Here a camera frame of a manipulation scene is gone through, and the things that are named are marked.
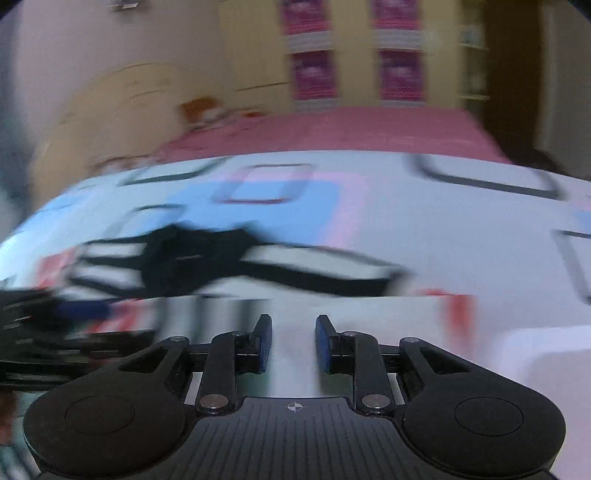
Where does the upper right purple poster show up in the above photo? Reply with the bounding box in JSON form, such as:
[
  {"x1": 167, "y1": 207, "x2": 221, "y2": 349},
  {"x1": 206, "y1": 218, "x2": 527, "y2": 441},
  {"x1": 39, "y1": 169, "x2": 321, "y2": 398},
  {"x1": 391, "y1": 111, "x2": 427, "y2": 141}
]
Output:
[{"x1": 370, "y1": 0, "x2": 423, "y2": 51}]

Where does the cream wardrobe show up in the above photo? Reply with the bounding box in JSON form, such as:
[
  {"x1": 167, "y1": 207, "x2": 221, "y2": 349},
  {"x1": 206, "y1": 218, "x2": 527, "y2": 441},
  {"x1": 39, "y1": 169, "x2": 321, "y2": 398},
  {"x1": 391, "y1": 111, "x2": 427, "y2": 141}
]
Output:
[{"x1": 217, "y1": 1, "x2": 488, "y2": 114}]

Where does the cream round headboard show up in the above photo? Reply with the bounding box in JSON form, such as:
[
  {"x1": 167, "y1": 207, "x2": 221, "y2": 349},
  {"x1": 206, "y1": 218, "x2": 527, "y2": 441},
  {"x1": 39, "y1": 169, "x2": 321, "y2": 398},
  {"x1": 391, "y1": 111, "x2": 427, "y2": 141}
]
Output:
[{"x1": 29, "y1": 62, "x2": 231, "y2": 210}]

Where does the orange plush pillow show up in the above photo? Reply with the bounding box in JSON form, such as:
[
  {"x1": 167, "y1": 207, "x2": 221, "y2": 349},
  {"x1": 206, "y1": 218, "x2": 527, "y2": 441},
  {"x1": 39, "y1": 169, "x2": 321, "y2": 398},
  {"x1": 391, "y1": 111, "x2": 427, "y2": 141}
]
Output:
[{"x1": 179, "y1": 96, "x2": 228, "y2": 129}]

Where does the upper left purple poster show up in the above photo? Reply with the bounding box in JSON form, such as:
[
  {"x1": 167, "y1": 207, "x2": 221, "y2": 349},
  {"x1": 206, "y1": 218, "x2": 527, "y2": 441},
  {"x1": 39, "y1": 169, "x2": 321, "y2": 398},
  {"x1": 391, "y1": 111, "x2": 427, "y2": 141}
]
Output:
[{"x1": 277, "y1": 0, "x2": 332, "y2": 54}]

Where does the patterned bed sheet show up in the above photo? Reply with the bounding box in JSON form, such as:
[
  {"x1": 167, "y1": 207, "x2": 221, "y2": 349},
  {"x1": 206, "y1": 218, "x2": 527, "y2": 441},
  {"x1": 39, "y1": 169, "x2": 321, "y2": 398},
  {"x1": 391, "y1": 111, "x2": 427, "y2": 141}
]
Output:
[{"x1": 1, "y1": 151, "x2": 590, "y2": 479}]

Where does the purple poster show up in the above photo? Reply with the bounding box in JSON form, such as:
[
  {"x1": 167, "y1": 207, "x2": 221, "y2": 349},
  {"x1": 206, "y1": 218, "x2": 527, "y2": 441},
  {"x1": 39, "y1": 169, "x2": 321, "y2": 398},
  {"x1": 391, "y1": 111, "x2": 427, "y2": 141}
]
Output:
[
  {"x1": 370, "y1": 0, "x2": 423, "y2": 51},
  {"x1": 277, "y1": 0, "x2": 332, "y2": 54},
  {"x1": 377, "y1": 49, "x2": 426, "y2": 106},
  {"x1": 290, "y1": 50, "x2": 339, "y2": 112}
]

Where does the dark wooden door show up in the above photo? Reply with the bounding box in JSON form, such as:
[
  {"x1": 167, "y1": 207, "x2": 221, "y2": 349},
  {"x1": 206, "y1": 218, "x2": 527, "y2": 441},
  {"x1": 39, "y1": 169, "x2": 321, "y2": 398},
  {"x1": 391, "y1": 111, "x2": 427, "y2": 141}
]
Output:
[{"x1": 484, "y1": 0, "x2": 542, "y2": 156}]

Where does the lower left purple poster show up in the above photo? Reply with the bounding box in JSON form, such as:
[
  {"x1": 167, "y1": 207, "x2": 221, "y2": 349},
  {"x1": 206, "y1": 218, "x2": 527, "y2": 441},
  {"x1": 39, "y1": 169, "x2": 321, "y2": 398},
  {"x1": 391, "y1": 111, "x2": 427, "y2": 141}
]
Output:
[{"x1": 290, "y1": 50, "x2": 339, "y2": 112}]

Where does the striped knit sweater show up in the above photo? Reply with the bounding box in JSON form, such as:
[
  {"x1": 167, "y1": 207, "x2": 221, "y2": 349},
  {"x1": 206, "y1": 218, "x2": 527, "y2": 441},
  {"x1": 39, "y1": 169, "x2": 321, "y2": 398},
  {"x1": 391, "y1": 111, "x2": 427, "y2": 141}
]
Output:
[{"x1": 34, "y1": 223, "x2": 479, "y2": 398}]

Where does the lower right purple poster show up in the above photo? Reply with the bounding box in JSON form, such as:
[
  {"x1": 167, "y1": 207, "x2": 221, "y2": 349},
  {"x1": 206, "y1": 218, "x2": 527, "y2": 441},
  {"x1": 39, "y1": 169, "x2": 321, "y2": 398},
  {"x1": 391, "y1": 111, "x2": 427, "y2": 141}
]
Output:
[{"x1": 377, "y1": 49, "x2": 426, "y2": 106}]

